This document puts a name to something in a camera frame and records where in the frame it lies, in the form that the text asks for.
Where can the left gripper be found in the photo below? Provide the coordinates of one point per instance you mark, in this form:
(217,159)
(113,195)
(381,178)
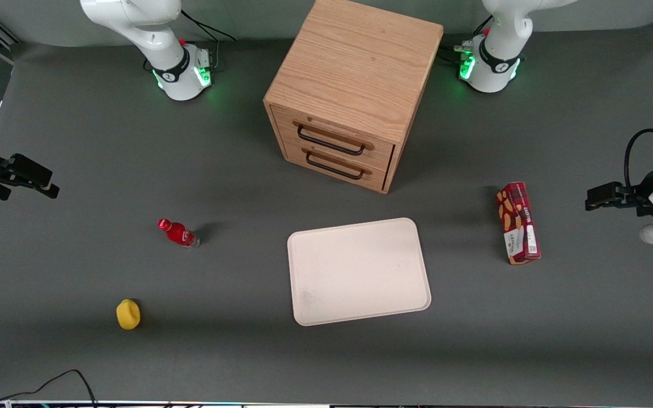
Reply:
(634,199)

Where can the red cookie box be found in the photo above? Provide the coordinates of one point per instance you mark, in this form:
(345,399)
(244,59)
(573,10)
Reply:
(518,224)

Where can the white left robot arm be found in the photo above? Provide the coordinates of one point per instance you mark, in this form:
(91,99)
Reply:
(494,68)

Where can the cream plastic tray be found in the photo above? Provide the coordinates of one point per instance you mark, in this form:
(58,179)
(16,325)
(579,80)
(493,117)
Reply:
(357,272)

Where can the red drink bottle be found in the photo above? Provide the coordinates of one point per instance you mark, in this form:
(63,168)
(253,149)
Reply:
(179,233)

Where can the yellow lemon toy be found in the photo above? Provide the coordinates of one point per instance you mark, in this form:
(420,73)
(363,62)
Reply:
(128,314)

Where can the wooden two-drawer cabinet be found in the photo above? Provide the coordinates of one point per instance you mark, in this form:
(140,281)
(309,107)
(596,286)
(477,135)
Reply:
(355,68)

